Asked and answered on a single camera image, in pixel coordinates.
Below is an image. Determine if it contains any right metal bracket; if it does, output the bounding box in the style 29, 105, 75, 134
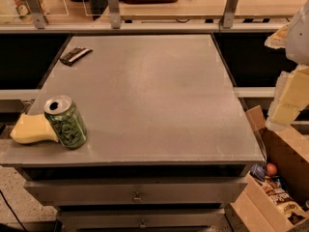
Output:
220, 0, 239, 28

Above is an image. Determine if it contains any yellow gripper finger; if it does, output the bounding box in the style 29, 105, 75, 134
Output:
266, 65, 309, 131
265, 23, 290, 49

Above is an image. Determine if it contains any green soda can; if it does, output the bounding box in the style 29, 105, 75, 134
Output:
44, 95, 87, 149

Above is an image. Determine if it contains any red apple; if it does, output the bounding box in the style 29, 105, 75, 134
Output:
267, 163, 278, 177

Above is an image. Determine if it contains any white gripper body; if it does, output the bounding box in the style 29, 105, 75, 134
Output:
286, 0, 309, 65

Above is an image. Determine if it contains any middle metal bracket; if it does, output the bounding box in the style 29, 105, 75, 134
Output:
107, 0, 122, 29

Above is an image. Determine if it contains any black floor cable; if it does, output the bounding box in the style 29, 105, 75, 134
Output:
0, 190, 28, 232

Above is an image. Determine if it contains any left metal bracket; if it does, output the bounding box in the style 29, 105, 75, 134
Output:
26, 0, 47, 29

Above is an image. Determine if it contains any black rxbar chocolate bar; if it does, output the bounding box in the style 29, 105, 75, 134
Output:
60, 47, 92, 66

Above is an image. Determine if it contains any colourful snack bag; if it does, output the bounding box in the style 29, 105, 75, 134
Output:
0, 0, 48, 24

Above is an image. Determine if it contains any cardboard box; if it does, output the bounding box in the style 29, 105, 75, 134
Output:
232, 106, 309, 232

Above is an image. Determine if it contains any brown snack bag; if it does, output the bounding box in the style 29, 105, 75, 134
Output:
259, 176, 308, 224

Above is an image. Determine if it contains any metal bracket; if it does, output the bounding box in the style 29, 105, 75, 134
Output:
107, 0, 122, 29
220, 0, 239, 28
26, 0, 47, 29

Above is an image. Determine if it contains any yellow sponge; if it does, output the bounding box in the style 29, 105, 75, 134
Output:
10, 113, 59, 144

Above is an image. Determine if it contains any lower grey drawer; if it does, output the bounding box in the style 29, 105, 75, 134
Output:
57, 209, 225, 230

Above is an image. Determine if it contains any grey drawer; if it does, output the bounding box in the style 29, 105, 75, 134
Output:
25, 177, 247, 207
57, 209, 225, 230

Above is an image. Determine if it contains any blue snack packet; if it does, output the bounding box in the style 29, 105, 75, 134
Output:
250, 164, 266, 181

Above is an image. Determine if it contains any upper grey drawer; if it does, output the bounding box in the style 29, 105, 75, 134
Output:
25, 177, 247, 207

